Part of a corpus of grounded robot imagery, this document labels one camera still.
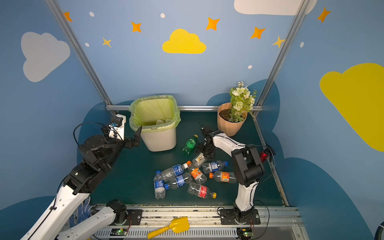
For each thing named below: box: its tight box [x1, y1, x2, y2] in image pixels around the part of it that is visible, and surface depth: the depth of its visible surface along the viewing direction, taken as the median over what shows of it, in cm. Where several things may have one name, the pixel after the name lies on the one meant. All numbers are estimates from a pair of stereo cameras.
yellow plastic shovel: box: [147, 216, 190, 239], surface depth 74 cm
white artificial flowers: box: [227, 81, 258, 123], surface depth 95 cm
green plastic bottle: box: [182, 134, 199, 155], surface depth 101 cm
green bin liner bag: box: [128, 94, 181, 133], surface depth 93 cm
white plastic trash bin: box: [128, 95, 181, 152], surface depth 93 cm
